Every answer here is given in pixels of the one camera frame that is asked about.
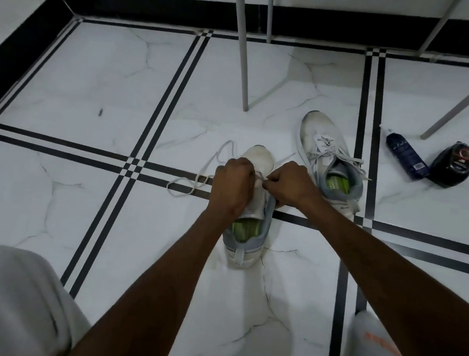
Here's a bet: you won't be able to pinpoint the person's left hand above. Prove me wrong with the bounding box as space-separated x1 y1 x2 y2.
206 154 258 226

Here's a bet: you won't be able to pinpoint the black shoe polish container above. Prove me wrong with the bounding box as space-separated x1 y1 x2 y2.
427 139 469 191

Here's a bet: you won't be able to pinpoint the person's left forearm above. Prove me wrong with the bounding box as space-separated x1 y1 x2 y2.
65 201 236 356

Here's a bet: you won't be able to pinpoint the person's right forearm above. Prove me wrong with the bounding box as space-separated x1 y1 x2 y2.
288 196 469 356

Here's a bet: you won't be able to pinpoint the dark blue spray bottle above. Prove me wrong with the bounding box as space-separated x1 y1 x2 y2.
375 125 434 182

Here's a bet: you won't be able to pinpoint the white sneaker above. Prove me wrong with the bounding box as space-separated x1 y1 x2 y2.
219 142 282 272
290 109 371 222

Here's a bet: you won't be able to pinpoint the white shorts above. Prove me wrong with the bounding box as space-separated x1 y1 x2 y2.
0 244 97 356

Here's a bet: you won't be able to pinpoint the white sock with orange print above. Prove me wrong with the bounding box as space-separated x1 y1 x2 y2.
349 310 432 356

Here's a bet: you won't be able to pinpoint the grey metal shelf rack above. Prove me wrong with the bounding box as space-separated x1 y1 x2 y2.
219 0 469 144

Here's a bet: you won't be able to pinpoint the person's right hand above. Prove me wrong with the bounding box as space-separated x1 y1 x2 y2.
260 158 323 213

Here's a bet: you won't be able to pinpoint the white shoelace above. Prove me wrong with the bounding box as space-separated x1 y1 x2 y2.
308 133 374 182
165 134 297 208

